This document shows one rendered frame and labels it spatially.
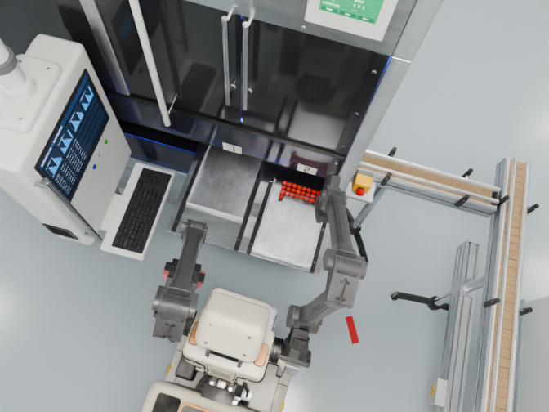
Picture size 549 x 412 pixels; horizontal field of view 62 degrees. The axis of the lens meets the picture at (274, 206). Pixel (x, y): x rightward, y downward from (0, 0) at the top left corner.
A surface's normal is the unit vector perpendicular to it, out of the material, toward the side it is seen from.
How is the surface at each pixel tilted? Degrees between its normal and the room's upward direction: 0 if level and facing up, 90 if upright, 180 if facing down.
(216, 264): 0
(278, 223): 0
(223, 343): 48
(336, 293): 20
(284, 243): 0
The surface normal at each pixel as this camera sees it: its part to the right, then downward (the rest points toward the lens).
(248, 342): -0.17, 0.40
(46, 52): 0.07, -0.37
